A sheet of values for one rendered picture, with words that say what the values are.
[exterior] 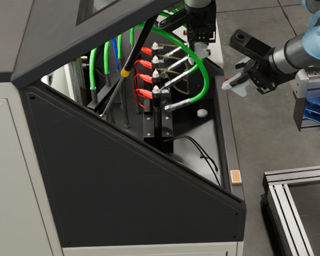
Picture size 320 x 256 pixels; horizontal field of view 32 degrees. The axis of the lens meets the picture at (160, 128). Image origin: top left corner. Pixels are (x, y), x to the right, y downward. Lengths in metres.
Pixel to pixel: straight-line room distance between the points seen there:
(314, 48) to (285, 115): 2.21
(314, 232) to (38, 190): 1.40
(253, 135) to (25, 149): 2.00
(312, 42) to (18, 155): 0.80
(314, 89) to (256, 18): 2.19
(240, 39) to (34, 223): 0.83
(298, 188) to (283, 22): 1.80
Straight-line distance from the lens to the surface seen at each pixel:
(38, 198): 1.64
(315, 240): 2.58
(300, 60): 1.27
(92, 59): 1.69
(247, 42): 1.37
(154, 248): 1.81
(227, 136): 1.89
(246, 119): 3.37
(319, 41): 1.23
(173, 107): 1.67
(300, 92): 2.13
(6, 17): 1.53
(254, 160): 3.13
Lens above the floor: 2.26
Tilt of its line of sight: 43 degrees down
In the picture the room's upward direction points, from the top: 3 degrees counter-clockwise
